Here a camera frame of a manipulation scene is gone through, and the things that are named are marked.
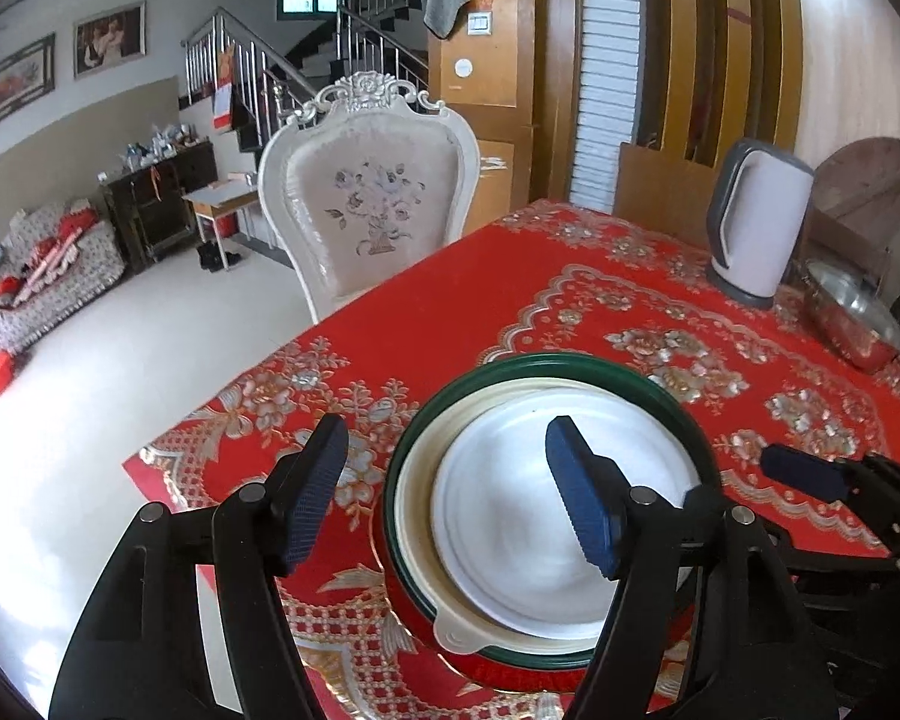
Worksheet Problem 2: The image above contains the small wooden desk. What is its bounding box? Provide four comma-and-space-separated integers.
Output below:
182, 178, 260, 271

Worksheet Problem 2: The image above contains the dark wooden sideboard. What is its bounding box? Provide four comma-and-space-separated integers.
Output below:
103, 139, 220, 271

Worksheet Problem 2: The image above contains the cream plastic bowl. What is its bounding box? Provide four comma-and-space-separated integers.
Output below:
394, 379, 710, 655

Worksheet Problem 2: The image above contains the brown wooden cabinet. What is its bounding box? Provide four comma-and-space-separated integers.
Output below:
424, 0, 541, 241

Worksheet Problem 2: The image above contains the floral sofa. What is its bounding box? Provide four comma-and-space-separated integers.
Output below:
0, 199, 128, 357

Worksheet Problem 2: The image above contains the red floral tablecloth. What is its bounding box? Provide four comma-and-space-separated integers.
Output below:
122, 199, 900, 720

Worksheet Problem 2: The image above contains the cluster of small bottles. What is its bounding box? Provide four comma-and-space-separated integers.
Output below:
120, 124, 196, 170

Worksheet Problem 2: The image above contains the round wooden tabletop board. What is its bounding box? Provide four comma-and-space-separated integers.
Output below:
806, 135, 900, 301

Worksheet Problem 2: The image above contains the white louvered panel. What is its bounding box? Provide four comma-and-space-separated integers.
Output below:
574, 0, 642, 211

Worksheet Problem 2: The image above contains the white plastic bowl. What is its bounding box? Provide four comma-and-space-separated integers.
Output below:
431, 394, 702, 631

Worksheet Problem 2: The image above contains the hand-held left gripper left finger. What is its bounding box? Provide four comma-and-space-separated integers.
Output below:
49, 412, 350, 720

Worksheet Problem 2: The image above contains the white electric kettle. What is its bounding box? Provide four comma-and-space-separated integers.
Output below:
705, 139, 815, 308

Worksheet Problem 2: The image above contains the white ornate floral chair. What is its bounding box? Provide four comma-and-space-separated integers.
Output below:
257, 71, 481, 323

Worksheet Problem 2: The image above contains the staircase with steel railing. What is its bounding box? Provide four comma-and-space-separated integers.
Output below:
178, 0, 430, 158

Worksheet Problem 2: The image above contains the dark green plastic bowl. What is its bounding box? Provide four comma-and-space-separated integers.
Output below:
382, 352, 721, 672

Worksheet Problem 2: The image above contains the pair of black shoes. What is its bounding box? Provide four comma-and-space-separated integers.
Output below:
197, 240, 242, 272

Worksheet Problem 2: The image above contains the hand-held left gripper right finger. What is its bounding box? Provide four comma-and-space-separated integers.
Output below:
544, 416, 841, 720

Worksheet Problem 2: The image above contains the steel wok with glass lid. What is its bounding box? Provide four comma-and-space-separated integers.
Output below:
802, 259, 900, 374

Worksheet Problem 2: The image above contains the wide framed wall picture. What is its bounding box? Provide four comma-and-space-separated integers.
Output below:
0, 34, 57, 143

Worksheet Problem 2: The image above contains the red scalloped gold-rimmed plate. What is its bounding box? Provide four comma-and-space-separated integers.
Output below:
370, 532, 695, 695

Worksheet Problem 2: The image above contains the framed portrait wall picture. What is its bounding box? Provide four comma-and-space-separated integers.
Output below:
73, 0, 147, 80

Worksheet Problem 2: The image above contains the plywood board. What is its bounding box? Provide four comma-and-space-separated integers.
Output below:
613, 141, 721, 248

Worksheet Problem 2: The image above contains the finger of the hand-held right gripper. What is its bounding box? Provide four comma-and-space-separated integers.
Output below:
757, 521, 900, 595
760, 444, 900, 541

